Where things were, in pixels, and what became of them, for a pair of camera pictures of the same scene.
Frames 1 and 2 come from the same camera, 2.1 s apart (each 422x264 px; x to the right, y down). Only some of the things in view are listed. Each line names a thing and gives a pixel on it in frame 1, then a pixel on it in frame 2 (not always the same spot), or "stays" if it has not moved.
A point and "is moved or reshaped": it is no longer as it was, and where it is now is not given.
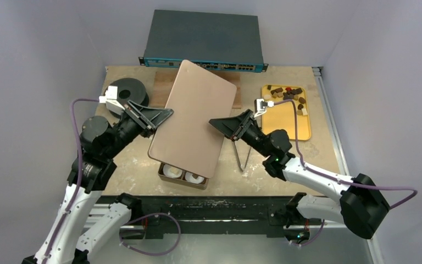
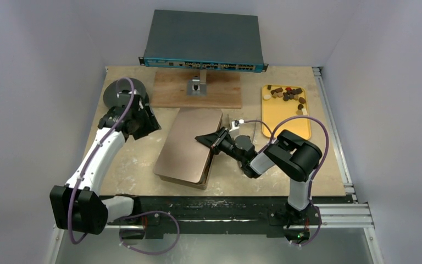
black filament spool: x=126 y=89 stays
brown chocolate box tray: x=178 y=175 → x=204 y=181
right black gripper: x=241 y=125 → x=218 y=139
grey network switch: x=216 y=41 stays
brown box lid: x=186 y=139 is moved or reshaped
